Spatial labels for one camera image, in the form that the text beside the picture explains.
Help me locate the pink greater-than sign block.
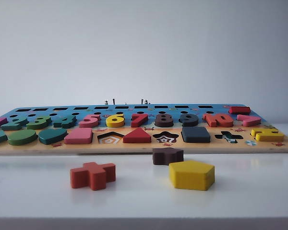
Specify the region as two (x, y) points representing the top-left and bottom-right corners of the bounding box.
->
(237, 114), (263, 127)

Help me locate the red minus sign block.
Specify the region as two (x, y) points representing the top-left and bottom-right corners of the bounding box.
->
(228, 106), (252, 115)

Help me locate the yellow number six block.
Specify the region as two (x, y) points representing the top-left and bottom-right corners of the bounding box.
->
(105, 113), (126, 128)

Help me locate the brown star block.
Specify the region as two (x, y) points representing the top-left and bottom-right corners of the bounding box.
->
(152, 147), (185, 166)

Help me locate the orange number ten block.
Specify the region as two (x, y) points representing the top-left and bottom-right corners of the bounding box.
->
(202, 112), (234, 128)

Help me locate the brown number eight block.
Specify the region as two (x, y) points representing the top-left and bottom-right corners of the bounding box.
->
(154, 113), (176, 128)

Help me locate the teal number four block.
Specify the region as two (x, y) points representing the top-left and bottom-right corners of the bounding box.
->
(53, 115), (78, 129)

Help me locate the orange cross block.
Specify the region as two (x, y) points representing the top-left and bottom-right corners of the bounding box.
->
(70, 161), (117, 191)

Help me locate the yellow math sign block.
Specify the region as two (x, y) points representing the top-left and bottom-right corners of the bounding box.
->
(251, 127), (285, 142)

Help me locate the yellow pentagon block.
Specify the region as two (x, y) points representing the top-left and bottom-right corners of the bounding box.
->
(168, 160), (216, 191)

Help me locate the green number three block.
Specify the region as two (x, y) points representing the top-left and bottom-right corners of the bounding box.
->
(26, 115), (52, 130)

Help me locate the grey remote controller with toggles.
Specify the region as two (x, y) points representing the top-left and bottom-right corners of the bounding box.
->
(103, 97), (151, 105)

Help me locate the dark blue square block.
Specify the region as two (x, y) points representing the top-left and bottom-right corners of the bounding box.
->
(181, 126), (212, 144)

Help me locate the pink trapezoid block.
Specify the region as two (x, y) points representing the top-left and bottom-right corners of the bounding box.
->
(64, 127), (94, 145)

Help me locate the red triangle block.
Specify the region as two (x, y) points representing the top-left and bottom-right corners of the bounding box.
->
(122, 126), (152, 144)

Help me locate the green circle block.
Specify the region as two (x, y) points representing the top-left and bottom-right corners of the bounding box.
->
(7, 129), (38, 146)

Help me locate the red number seven block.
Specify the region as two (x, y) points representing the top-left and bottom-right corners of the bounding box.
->
(130, 113), (150, 128)

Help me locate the dark blue number nine block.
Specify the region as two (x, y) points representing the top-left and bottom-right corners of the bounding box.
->
(179, 113), (200, 127)

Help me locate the teal heart block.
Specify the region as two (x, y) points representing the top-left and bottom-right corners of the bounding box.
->
(38, 128), (69, 146)

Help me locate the colourful wooden puzzle board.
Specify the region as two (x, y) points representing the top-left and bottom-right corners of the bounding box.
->
(0, 103), (288, 157)

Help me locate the pink number five block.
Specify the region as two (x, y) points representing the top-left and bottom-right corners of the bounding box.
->
(79, 113), (102, 128)

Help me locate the teal number two block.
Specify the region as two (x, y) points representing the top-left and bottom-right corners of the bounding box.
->
(0, 115), (30, 131)

